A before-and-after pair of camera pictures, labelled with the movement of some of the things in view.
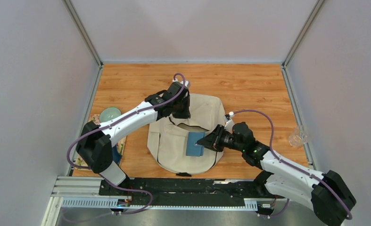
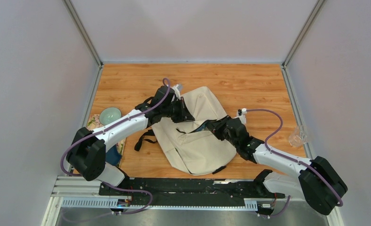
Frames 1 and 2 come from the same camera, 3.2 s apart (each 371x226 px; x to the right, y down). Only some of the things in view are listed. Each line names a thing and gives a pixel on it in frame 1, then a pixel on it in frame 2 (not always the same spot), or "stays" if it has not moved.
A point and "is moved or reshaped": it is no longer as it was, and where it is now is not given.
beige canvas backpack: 167,138 is moved or reshaped
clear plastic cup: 298,139 stays
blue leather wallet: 193,149 -> 201,127
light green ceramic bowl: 109,113 stays
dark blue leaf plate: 116,156 stays
